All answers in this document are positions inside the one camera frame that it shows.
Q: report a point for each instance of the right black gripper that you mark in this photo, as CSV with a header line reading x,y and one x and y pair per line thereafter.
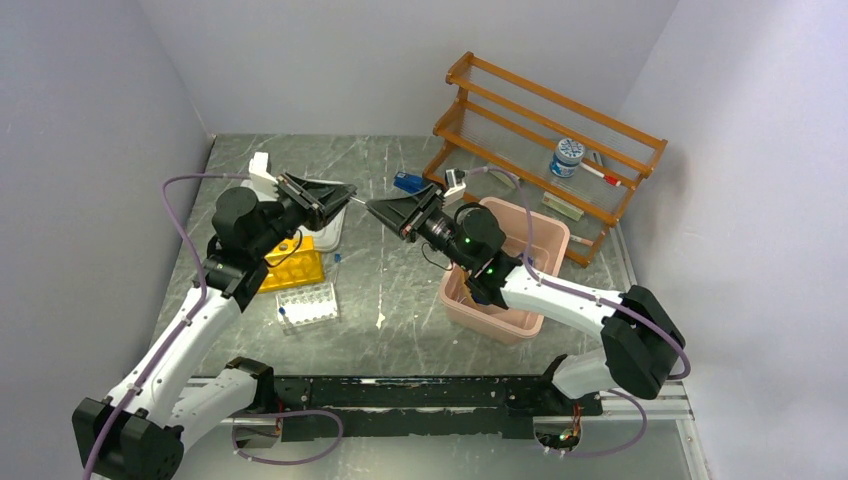
x,y
399,213

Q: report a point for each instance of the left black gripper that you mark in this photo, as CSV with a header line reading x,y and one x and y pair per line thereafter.
x,y
326,200

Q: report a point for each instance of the yellow test tube rack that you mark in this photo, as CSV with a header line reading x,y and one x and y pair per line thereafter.
x,y
293,263

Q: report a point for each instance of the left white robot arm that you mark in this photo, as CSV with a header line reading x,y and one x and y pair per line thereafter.
x,y
144,426

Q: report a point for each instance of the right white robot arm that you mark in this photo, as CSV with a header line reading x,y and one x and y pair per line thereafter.
x,y
640,345

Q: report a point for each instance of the blue stapler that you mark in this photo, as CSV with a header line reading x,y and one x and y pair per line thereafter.
x,y
409,183

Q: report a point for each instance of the beige block on shelf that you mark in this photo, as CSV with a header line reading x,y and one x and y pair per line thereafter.
x,y
502,175

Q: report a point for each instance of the orange wooden shelf rack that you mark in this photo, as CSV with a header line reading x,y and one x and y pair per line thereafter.
x,y
500,117

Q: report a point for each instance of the pink plastic bin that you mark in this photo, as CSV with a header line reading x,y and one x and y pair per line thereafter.
x,y
548,239

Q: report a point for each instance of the beige labelled block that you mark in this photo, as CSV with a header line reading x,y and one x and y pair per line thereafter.
x,y
561,206

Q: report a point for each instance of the blue white jar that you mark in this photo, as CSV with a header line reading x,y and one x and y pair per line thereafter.
x,y
567,157

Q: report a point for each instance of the red white marker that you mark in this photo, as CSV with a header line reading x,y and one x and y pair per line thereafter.
x,y
611,180

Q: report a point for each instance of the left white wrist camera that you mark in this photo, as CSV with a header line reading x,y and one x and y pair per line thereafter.
x,y
262,172

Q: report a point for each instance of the black base frame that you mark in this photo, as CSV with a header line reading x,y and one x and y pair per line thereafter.
x,y
355,406

